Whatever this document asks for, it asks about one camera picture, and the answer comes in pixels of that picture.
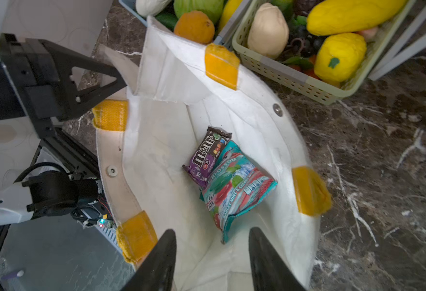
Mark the orange mango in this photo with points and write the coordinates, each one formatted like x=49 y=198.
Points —
x=195 y=26

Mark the cream garlic bulb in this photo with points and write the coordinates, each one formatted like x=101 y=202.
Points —
x=269 y=33

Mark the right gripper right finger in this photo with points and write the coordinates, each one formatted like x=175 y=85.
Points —
x=268 y=270

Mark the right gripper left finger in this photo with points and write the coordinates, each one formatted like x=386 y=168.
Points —
x=157 y=271

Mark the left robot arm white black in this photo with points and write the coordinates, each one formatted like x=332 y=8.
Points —
x=51 y=193

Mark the yellow corn cob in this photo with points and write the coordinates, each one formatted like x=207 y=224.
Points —
x=229 y=9

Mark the black grapes bunch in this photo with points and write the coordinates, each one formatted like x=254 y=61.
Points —
x=302 y=43

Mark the white grocery bag yellow handles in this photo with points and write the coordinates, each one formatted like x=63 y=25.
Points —
x=198 y=144

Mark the long yellow fruit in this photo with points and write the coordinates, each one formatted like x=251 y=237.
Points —
x=332 y=17

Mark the blue plastic basket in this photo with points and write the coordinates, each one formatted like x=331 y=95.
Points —
x=224 y=38

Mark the green cabbage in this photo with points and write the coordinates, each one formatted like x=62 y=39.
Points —
x=212 y=8

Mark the green cucumber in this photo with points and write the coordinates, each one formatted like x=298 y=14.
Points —
x=167 y=19

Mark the purple m&m packet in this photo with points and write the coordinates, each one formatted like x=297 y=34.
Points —
x=202 y=162

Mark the teal candy bag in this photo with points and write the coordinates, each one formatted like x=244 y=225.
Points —
x=236 y=185

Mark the white radish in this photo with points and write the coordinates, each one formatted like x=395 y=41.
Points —
x=146 y=8

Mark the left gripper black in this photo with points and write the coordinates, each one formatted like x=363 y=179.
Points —
x=52 y=82

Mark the yellow lemon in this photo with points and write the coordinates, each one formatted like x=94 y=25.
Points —
x=339 y=57

